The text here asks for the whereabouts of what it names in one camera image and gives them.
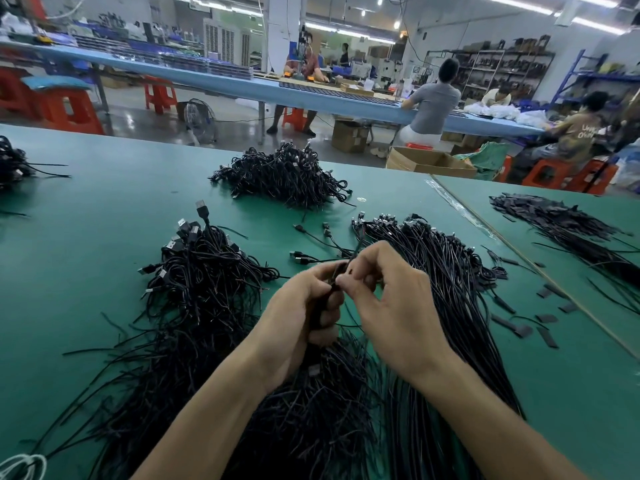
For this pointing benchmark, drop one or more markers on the metal storage shelf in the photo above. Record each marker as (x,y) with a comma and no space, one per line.
(500,70)

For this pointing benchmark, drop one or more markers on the open cardboard box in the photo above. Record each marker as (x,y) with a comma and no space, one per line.
(432,163)

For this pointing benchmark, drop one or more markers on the long blue workbench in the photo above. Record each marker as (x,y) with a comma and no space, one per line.
(265,87)

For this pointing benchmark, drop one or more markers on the grey floor fan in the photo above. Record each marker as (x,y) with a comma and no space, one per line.
(200,122)

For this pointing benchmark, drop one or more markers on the person's right hand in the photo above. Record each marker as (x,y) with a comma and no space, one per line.
(400,315)

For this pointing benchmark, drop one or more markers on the small cardboard box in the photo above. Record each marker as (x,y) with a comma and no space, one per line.
(351,137)

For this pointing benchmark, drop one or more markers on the green bag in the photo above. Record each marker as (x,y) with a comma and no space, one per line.
(488,160)

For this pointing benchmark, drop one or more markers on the person's right forearm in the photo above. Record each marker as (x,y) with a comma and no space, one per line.
(505,435)

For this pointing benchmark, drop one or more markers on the scattered dark tie pieces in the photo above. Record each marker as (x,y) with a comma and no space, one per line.
(548,338)

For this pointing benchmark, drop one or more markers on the white pillar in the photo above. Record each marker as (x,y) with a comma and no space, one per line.
(282,30)

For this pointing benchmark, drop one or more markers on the pile of white bags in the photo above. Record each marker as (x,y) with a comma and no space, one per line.
(505,110)

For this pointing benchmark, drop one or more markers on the person's left forearm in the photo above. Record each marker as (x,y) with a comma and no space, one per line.
(205,430)

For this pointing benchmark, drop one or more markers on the red stool with blue seat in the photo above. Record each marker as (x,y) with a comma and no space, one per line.
(65,105)

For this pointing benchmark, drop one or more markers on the blue metal rack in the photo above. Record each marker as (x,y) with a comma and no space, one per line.
(598,80)

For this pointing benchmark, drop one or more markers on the red plastic stool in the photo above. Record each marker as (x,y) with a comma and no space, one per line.
(160,96)
(15,92)
(550,175)
(296,120)

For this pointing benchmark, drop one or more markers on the person's left hand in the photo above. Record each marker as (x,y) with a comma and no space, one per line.
(290,320)

